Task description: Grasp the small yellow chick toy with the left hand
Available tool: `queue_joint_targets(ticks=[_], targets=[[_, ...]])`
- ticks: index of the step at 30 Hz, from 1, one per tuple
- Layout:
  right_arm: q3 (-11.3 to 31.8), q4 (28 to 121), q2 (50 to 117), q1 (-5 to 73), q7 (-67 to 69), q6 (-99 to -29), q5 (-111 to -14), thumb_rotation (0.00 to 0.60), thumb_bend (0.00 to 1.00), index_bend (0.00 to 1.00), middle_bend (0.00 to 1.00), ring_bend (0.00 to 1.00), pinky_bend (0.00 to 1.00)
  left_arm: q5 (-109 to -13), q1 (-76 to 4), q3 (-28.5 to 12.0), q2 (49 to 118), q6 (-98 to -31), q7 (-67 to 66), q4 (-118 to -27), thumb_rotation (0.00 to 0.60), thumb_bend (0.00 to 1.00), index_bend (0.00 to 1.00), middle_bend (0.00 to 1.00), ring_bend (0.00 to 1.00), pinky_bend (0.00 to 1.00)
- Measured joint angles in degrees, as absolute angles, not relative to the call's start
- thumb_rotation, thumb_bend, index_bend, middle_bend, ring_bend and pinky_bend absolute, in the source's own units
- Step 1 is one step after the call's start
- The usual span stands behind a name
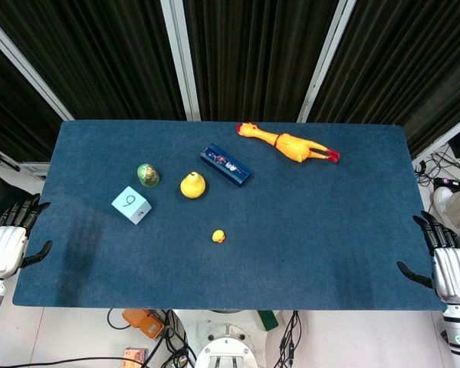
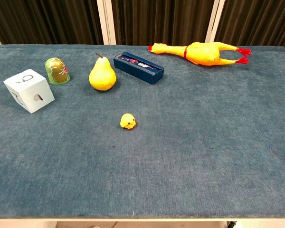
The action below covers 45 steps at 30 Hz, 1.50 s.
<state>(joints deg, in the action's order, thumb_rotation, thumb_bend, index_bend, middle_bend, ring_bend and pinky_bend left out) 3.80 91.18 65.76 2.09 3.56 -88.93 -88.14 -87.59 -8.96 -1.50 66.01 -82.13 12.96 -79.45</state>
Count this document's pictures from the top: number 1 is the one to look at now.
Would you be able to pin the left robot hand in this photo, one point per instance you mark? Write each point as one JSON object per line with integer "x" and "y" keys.
{"x": 2, "y": 245}

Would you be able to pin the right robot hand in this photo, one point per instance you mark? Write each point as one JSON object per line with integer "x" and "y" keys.
{"x": 454, "y": 264}

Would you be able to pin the little yellow rubber duck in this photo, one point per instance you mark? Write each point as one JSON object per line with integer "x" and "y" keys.
{"x": 219, "y": 236}

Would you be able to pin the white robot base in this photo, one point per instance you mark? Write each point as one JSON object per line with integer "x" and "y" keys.
{"x": 224, "y": 341}

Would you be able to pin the person's leg with white shoe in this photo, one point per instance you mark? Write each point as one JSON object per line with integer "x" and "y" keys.
{"x": 458, "y": 207}

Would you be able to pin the black power strip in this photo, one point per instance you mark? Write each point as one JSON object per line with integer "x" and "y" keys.
{"x": 454, "y": 183}

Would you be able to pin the light blue cube numbered nine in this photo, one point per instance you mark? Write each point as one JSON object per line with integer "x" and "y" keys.
{"x": 132, "y": 205}

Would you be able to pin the orange power box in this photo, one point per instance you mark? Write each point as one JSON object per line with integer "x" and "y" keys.
{"x": 142, "y": 324}

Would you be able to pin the green gold egg toy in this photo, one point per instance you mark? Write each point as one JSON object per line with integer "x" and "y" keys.
{"x": 148, "y": 175}

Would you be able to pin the small orange printed box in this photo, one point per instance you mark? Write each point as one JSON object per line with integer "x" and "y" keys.
{"x": 135, "y": 355}

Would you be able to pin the green block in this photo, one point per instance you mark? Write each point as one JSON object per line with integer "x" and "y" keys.
{"x": 267, "y": 319}

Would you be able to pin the yellow pear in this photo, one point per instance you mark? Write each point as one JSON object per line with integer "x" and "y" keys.
{"x": 192, "y": 185}

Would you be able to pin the yellow rubber chicken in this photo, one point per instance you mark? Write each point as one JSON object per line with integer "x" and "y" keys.
{"x": 287, "y": 143}

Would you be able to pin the blue table mat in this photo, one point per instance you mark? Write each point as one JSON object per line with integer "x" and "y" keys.
{"x": 230, "y": 214}

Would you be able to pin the dark blue rectangular box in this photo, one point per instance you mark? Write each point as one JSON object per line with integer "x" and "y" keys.
{"x": 226, "y": 165}

